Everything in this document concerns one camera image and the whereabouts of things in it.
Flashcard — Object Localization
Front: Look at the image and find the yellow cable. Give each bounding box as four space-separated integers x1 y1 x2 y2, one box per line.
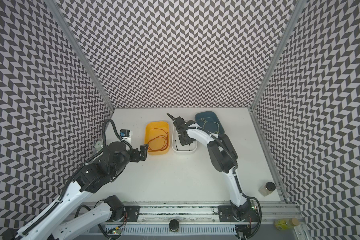
200 117 220 135

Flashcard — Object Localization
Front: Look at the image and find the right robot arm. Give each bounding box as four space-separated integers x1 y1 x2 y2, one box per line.
167 113 262 224

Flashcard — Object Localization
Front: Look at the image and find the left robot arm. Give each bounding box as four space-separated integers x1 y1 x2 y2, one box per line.
2 119 149 240

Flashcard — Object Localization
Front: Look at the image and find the white plastic tray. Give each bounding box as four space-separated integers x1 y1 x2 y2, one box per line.
171 120 198 154

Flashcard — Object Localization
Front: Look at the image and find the yellow plastic tray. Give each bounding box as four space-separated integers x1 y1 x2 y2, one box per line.
145 121 170 156

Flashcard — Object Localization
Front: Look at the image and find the dark teal plastic tray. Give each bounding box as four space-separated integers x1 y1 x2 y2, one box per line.
195 111 225 135

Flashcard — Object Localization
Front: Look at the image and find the clear jar white lid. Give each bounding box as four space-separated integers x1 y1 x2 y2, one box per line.
95 141 103 152

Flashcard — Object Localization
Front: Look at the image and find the black round knob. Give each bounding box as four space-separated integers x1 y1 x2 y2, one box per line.
169 219 180 232

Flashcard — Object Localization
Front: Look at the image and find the small jar dark lid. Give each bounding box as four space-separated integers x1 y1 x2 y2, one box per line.
259 182 276 197

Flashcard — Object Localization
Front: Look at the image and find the yellow bottle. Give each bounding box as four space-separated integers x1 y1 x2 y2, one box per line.
274 218 300 231

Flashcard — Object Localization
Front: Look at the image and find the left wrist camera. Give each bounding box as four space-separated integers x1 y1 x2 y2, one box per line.
119 129 132 144

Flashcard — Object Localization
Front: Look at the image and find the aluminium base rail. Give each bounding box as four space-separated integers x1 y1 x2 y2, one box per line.
56 201 304 238

